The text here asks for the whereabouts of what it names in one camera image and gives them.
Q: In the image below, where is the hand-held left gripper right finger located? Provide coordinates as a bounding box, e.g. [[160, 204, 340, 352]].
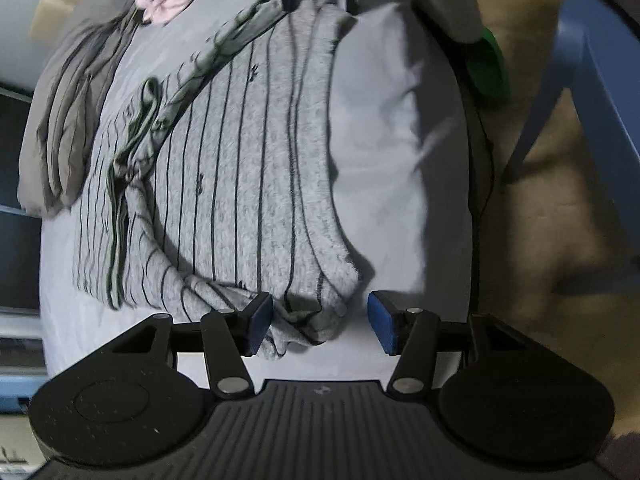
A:
[[366, 290, 532, 402]]

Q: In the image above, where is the green object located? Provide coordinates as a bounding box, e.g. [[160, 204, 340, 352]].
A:
[[464, 26, 512, 107]]

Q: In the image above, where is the blue chair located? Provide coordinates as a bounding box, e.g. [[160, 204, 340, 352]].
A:
[[501, 0, 640, 297]]

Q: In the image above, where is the grey striped pajama shirt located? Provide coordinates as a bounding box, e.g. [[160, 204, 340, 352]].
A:
[[71, 79, 177, 312]]

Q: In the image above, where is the beige padded headboard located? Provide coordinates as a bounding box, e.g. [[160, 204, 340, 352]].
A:
[[30, 0, 101, 47]]

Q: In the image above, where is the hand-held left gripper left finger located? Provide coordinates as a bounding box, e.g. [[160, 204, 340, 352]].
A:
[[109, 291, 275, 402]]

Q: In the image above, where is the pink garment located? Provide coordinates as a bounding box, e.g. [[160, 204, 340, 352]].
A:
[[136, 0, 202, 27]]

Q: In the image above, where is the black sliding wardrobe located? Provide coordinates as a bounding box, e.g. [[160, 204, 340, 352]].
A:
[[0, 79, 47, 312]]

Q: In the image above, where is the grey folded duvet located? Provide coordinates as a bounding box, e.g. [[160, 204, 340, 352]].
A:
[[17, 0, 147, 219]]

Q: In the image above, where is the black cable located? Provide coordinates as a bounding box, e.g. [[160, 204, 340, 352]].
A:
[[470, 104, 497, 213]]

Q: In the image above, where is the bed with grey sheet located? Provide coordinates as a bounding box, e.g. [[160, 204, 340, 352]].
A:
[[37, 0, 482, 397]]

